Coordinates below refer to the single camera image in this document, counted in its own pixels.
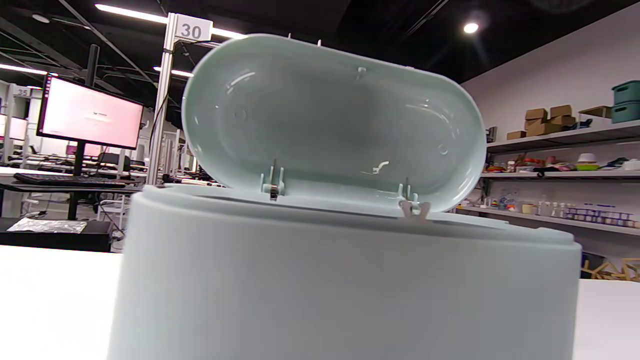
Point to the pale green lidded trash bin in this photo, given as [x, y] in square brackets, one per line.
[350, 280]

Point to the black keyboard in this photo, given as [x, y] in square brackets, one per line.
[65, 180]

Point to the black monitor stand pole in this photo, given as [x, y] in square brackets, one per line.
[82, 150]

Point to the row of small bottles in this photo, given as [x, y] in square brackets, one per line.
[597, 216]

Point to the computer monitor with pink screen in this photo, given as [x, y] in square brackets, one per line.
[90, 115]

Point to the teal storage crate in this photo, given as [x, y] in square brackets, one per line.
[626, 91]
[626, 112]

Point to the aluminium frame post with sign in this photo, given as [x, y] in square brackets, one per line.
[167, 90]

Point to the wall shelving unit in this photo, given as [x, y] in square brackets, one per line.
[565, 175]

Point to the wooden frame pieces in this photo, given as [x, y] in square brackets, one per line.
[612, 270]

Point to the black desk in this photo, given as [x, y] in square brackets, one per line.
[55, 235]

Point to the silver foil sheet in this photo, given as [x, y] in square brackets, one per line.
[47, 226]

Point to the white bowl on green base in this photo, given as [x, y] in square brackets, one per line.
[587, 161]

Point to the pile of cardboard boxes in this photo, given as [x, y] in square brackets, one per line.
[547, 121]

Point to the small background monitor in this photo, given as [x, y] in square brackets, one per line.
[16, 129]

